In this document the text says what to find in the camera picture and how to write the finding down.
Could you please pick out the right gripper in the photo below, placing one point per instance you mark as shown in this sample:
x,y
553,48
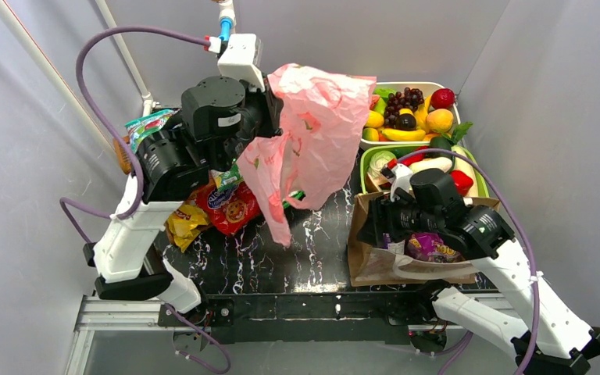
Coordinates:
x,y
371,219

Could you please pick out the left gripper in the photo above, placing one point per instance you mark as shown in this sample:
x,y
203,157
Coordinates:
x,y
269,111

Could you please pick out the purple Fox's berries candy bag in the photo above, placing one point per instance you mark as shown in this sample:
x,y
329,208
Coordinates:
x,y
392,246

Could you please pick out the purple grape candy bag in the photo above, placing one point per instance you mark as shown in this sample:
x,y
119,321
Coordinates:
x,y
429,247

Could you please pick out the brown burlap tote bag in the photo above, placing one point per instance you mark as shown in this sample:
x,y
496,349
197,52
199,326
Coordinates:
x,y
369,266

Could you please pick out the pink plastic grocery bag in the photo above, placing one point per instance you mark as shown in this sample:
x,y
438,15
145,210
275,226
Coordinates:
x,y
322,121

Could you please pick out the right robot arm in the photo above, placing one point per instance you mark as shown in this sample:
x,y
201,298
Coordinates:
x,y
544,336

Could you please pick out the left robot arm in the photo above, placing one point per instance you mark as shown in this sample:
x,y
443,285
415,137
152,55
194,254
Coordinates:
x,y
218,118

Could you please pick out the red chili pepper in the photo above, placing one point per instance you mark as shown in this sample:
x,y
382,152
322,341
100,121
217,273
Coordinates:
x,y
411,158

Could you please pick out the green cabbage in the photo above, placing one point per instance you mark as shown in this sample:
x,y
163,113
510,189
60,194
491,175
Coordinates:
x,y
378,161

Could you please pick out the green lemon snack bag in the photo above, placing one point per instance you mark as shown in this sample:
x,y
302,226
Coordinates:
x,y
225,180

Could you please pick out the white radish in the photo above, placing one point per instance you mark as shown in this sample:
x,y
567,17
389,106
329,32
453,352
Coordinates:
x,y
444,164

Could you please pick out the red bell pepper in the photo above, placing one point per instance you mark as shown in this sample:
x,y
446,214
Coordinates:
x,y
463,182

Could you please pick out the green Chuba snack bag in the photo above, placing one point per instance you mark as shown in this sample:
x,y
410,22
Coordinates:
x,y
294,196

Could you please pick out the yellow banana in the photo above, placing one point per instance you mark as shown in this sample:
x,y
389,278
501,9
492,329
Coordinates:
x,y
403,135

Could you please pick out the green vegetable tray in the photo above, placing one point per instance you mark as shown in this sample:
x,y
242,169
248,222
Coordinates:
x,y
401,149

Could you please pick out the green cucumber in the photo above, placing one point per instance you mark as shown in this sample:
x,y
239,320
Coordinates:
x,y
440,142

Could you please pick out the red cookie snack bag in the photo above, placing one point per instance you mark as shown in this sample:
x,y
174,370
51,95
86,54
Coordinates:
x,y
228,210

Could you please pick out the yellow mango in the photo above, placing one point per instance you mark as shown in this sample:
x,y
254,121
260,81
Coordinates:
x,y
375,120

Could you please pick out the white pipe with blue valve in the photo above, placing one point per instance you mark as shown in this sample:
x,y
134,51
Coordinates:
x,y
227,18

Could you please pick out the orange peach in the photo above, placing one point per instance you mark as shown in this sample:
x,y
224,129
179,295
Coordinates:
x,y
440,120

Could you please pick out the green Fox's mint candy bag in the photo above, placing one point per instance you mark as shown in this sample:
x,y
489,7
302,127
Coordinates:
x,y
139,129

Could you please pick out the dark grape bunch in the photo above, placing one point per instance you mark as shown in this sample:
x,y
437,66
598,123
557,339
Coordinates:
x,y
400,108

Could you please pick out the red apple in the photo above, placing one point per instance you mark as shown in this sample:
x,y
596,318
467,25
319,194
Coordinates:
x,y
443,98

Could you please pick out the yellow chips bag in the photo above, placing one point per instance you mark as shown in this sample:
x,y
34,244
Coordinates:
x,y
185,224

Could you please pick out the wooden rack with glass shelves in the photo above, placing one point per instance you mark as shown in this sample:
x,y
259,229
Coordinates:
x,y
122,158

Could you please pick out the white wall conduit pipe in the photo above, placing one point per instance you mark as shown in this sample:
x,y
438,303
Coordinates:
x,y
52,33

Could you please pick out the aluminium frame rail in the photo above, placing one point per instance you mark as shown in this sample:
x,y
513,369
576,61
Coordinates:
x,y
352,317

